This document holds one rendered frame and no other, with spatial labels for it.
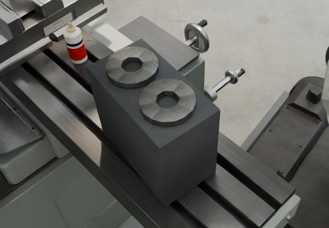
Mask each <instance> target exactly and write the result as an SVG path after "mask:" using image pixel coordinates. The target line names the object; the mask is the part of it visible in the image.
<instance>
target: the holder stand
mask: <svg viewBox="0 0 329 228"><path fill-rule="evenodd" d="M86 70H87V73H88V77H89V81H90V85H91V88H92V92H93V96H94V100H95V104H96V108H97V112H98V115H99V119H100V123H101V127H102V130H103V132H104V133H105V135H106V136H107V137H108V138H109V139H110V141H111V142H112V143H113V144H114V146H115V147H116V148H117V149H118V150H119V151H120V153H121V154H122V155H123V156H124V157H125V159H126V160H127V161H128V162H129V163H130V165H131V166H132V167H133V168H134V170H135V171H136V172H137V173H138V175H139V176H140V177H141V178H142V179H143V181H144V182H145V183H146V184H147V186H148V187H149V188H150V189H151V190H152V192H153V193H154V194H155V195H156V197H157V198H158V199H159V200H160V201H161V203H162V204H163V205H164V206H168V205H169V204H171V203H172V202H174V201H175V200H177V199H178V198H180V197H181V196H182V195H184V194H185V193H187V192H188V191H190V190H191V189H192V188H194V187H195V186H197V185H198V184H199V183H201V182H202V181H204V180H205V179H206V178H208V177H209V176H211V175H212V174H214V173H215V172H216V160H217V148H218V135H219V123H220V109H219V108H218V107H217V106H216V105H215V104H214V103H212V102H211V101H210V100H209V99H208V98H207V97H206V96H205V95H204V94H202V93H201V92H200V91H199V90H198V89H197V88H196V87H195V86H194V85H193V84H192V83H191V82H190V81H189V80H187V79H186V78H185V77H184V76H183V75H182V74H181V73H180V72H179V71H178V70H176V69H175V68H174V67H173V66H172V65H171V64H170V63H169V62H168V61H167V60H165V59H164V58H163V57H162V56H161V55H160V54H159V53H158V52H157V51H155V50H154V49H153V48H152V47H151V46H150V45H149V44H148V43H147V42H146V41H144V40H143V39H139V40H137V41H135V42H133V43H131V44H129V45H127V46H125V47H124V48H122V49H120V50H117V51H116V52H114V53H112V54H110V55H108V56H106V57H104V58H102V59H100V60H98V61H96V62H94V63H92V64H91V65H89V66H87V67H86Z"/></svg>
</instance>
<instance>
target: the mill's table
mask: <svg viewBox="0 0 329 228"><path fill-rule="evenodd" d="M80 29H81V33H82V37H83V41H84V45H85V48H86V52H87V56H88V58H87V60H86V61H85V62H83V63H81V64H75V63H73V62H72V61H71V58H70V55H69V52H68V49H67V45H66V42H65V39H62V40H61V41H57V40H52V43H53V45H52V46H51V47H49V48H47V49H46V50H44V51H43V52H41V53H39V54H38V55H36V56H34V57H33V58H31V59H30V60H28V61H26V62H25V63H23V64H21V65H20V66H18V67H16V68H15V69H13V70H12V71H10V72H8V73H7V74H5V75H4V76H2V77H0V81H1V82H2V83H3V84H4V85H5V86H6V87H7V88H8V89H9V90H10V91H11V92H12V93H13V94H14V95H15V96H16V97H17V98H18V99H19V100H20V101H21V102H22V103H23V105H24V106H25V107H26V108H27V109H28V110H29V111H30V112H31V113H32V114H33V115H34V116H35V117H36V118H37V119H38V120H39V121H40V122H41V123H42V124H43V125H44V126H45V127H46V128H47V129H48V130H49V131H50V132H51V133H52V134H53V135H54V136H55V137H56V138H57V139H58V140H59V141H60V142H61V143H62V144H63V145H64V146H65V147H66V148H67V149H68V150H69V151H70V152H71V153H72V154H73V156H74V157H75V158H76V159H77V160H78V161H79V162H80V163H81V164H82V165H83V166H84V167H85V168H86V169H87V170H88V171H89V172H90V173H91V174H92V175H93V176H94V177H95V178H96V179H97V180H98V181H99V182H100V183H101V184H102V185H103V186H104V187H105V188H106V189H107V190H108V191H109V192H110V193H111V194H112V195H113V196H114V197H115V198H116V199H117V200H118V201H119V202H120V203H121V204H122V206H123V207H124V208H125V209H126V210H127V211H128V212H129V213H130V214H131V215H132V216H133V217H134V218H135V219H136V220H137V221H138V222H139V223H140V224H141V225H142V226H143V227H144V228H283V227H284V226H285V225H286V224H287V223H288V222H289V221H290V220H291V219H292V218H293V216H294V215H295V212H296V210H297V207H298V205H299V202H300V200H301V198H300V197H298V196H297V195H296V194H294V193H295V190H296V188H294V187H293V186H292V185H290V184H289V183H288V182H286V181H285V180H284V179H282V178H281V177H280V176H278V175H277V174H276V173H274V172H273V171H272V170H270V169H269V168H268V167H266V166H265V165H264V164H262V163H261V162H260V161H258V160H257V159H256V158H254V157H253V156H252V155H250V154H249V153H248V152H246V151H245V150H244V149H242V148H241V147H240V146H238V145H237V144H236V143H234V142H233V141H232V140H230V139H229V138H228V137H226V136H225V135H224V134H222V133H221V132H220V131H219V135H218V148H217V160H216V172H215V173H214V174H212V175H211V176H209V177H208V178H206V179H205V180H204V181H202V182H201V183H199V184H198V185H197V186H195V187H194V188H192V189H191V190H190V191H188V192H187V193H185V194H184V195H182V196H181V197H180V198H178V199H177V200H175V201H174V202H172V203H171V204H169V205H168V206H164V205H163V204H162V203H161V201H160V200H159V199H158V198H157V197H156V195H155V194H154V193H153V192H152V190H151V189H150V188H149V187H148V186H147V184H146V183H145V182H144V181H143V179H142V178H141V177H140V176H139V175H138V173H137V172H136V171H135V170H134V168H133V167H132V166H131V165H130V163H129V162H128V161H127V160H126V159H125V157H124V156H123V155H122V154H121V153H120V151H119V150H118V149H117V148H116V147H115V146H114V144H113V143H112V142H111V141H110V139H109V138H108V137H107V136H106V135H105V133H104V132H103V130H102V127H101V123H100V119H99V115H98V112H97V108H96V104H95V100H94V96H93V92H92V88H91V85H90V81H89V77H88V73H87V70H86V67H87V66H89V65H91V64H92V63H94V62H96V61H98V60H100V59H102V58H104V57H106V56H108V55H110V54H112V53H114V51H112V50H111V49H110V48H108V47H107V46H106V45H105V44H103V43H102V42H101V41H99V40H98V39H97V38H95V37H94V36H93V35H91V34H90V33H89V32H87V31H86V30H85V29H83V28H80Z"/></svg>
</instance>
